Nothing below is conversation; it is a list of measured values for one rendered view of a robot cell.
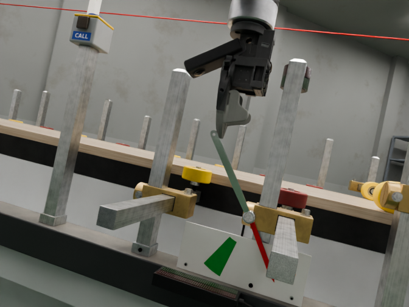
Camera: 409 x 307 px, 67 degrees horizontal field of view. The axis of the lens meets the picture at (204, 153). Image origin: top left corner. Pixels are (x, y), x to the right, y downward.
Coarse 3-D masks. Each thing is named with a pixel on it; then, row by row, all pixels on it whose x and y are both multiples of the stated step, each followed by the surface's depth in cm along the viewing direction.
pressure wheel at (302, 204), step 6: (282, 192) 70; (288, 192) 70; (294, 192) 70; (300, 192) 71; (282, 198) 70; (288, 198) 70; (294, 198) 70; (300, 198) 70; (306, 198) 71; (282, 204) 70; (288, 204) 70; (294, 204) 70; (300, 204) 70
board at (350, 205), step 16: (0, 128) 109; (16, 128) 109; (32, 128) 142; (80, 144) 100; (96, 144) 112; (112, 144) 147; (128, 160) 95; (144, 160) 93; (176, 160) 120; (224, 176) 87; (240, 176) 103; (256, 176) 132; (256, 192) 84; (304, 192) 86; (320, 192) 106; (336, 192) 137; (320, 208) 79; (336, 208) 78; (352, 208) 77; (368, 208) 77
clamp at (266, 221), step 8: (256, 208) 62; (264, 208) 61; (272, 208) 61; (280, 208) 64; (256, 216) 62; (264, 216) 61; (272, 216) 61; (288, 216) 60; (296, 216) 60; (304, 216) 60; (248, 224) 63; (256, 224) 62; (264, 224) 61; (272, 224) 61; (296, 224) 60; (304, 224) 59; (312, 224) 59; (264, 232) 61; (272, 232) 61; (296, 232) 60; (304, 232) 59; (296, 240) 59; (304, 240) 59
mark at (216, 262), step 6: (228, 240) 63; (222, 246) 63; (228, 246) 63; (234, 246) 63; (216, 252) 63; (222, 252) 63; (228, 252) 63; (210, 258) 64; (216, 258) 63; (222, 258) 63; (228, 258) 63; (210, 264) 64; (216, 264) 63; (222, 264) 63; (216, 270) 63; (222, 270) 63
